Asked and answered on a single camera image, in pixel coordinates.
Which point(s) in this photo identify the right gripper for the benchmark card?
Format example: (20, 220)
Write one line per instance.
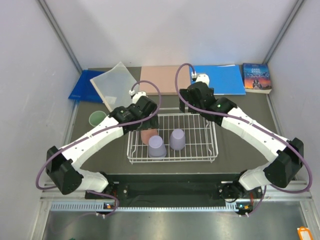
(186, 95)

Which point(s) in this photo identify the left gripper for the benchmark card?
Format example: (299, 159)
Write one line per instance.
(150, 123)

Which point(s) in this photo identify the pink cup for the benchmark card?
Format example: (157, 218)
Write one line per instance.
(147, 134)

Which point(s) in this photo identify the purple cup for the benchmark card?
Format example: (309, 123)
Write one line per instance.
(156, 147)
(177, 140)

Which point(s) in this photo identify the green cup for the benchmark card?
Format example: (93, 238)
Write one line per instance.
(96, 118)

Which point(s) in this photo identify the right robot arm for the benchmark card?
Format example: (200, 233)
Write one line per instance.
(283, 155)

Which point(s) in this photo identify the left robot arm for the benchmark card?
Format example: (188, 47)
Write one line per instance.
(64, 165)

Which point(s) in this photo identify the pink board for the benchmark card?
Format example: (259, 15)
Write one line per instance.
(164, 78)

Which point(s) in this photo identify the white mesh bag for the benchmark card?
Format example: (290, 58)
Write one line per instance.
(113, 87)

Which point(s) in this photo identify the book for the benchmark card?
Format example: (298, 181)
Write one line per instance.
(256, 78)

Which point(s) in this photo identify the dark blue folder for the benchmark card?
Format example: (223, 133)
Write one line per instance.
(84, 90)

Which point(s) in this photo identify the orange key tag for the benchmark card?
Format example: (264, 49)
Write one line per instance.
(304, 233)

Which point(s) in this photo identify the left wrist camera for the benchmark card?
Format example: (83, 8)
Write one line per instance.
(135, 96)

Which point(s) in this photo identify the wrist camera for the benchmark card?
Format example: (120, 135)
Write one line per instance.
(200, 77)
(135, 96)

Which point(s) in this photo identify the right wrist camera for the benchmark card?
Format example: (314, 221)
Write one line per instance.
(200, 77)

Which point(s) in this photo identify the white wire dish rack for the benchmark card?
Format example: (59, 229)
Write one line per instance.
(201, 141)

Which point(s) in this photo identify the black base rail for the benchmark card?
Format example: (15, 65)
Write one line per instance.
(174, 190)

